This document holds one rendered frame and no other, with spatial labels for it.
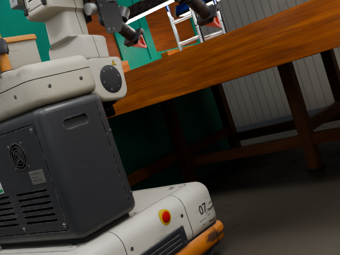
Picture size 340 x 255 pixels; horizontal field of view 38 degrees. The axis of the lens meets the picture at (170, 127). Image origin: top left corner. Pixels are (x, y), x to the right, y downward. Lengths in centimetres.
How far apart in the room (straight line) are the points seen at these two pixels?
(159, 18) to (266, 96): 132
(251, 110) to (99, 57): 268
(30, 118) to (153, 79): 95
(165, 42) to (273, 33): 153
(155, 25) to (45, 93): 198
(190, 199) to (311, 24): 75
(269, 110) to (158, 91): 211
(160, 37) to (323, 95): 143
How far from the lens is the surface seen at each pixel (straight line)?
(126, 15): 239
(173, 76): 221
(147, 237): 156
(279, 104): 422
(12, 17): 292
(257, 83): 427
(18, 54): 163
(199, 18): 216
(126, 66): 292
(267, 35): 194
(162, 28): 339
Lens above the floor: 62
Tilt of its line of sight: 4 degrees down
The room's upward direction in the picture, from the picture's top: 18 degrees counter-clockwise
